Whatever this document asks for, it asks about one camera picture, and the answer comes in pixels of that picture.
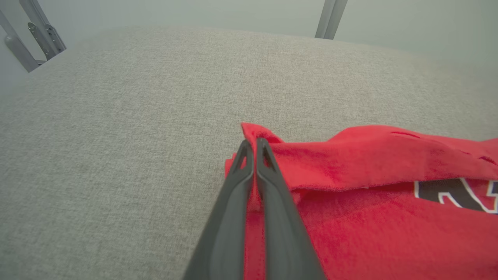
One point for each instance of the red and white jersey shirt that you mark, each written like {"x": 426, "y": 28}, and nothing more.
{"x": 369, "y": 233}

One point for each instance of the grey fabric sofa cushion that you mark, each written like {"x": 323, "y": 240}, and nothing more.
{"x": 136, "y": 136}

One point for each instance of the grey metal frame post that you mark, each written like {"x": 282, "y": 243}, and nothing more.
{"x": 330, "y": 19}

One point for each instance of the grey metal frame with bracket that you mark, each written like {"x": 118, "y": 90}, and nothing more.
{"x": 42, "y": 35}

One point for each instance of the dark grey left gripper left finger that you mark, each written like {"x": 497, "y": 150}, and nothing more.
{"x": 225, "y": 233}

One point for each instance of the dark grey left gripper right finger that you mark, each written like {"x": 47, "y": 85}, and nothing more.
{"x": 284, "y": 241}

